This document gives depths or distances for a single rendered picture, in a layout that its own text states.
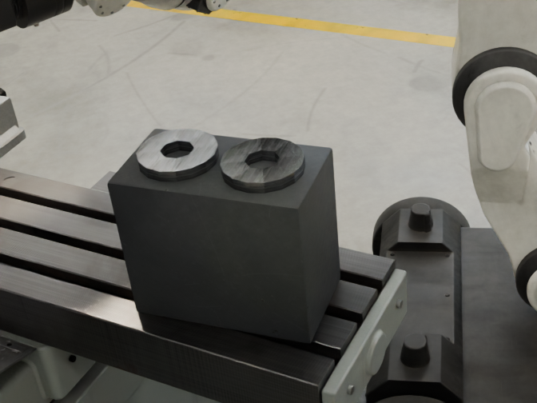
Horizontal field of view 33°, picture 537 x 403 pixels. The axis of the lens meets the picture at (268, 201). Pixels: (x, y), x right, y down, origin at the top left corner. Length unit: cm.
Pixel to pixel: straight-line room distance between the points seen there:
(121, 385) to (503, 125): 68
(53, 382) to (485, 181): 68
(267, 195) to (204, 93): 266
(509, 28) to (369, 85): 226
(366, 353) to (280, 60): 279
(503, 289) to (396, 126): 165
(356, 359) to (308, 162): 22
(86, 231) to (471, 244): 80
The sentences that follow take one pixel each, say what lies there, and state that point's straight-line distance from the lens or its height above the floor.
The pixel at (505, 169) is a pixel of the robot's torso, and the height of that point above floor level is 91.
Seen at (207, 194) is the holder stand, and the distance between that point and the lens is 95.
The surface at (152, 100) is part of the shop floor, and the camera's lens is 360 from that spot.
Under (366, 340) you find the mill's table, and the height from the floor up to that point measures 93.
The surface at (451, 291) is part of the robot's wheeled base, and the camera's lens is 163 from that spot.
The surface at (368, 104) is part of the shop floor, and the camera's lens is 340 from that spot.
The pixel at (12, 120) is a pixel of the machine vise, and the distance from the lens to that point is 151.
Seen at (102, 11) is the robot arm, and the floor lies 119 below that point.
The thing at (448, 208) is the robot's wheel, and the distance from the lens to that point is 184.
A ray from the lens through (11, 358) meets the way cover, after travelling 120.
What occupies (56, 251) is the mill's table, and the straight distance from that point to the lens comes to 124.
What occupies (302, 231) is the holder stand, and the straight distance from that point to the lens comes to 94.
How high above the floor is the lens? 165
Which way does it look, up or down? 35 degrees down
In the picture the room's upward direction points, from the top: 6 degrees counter-clockwise
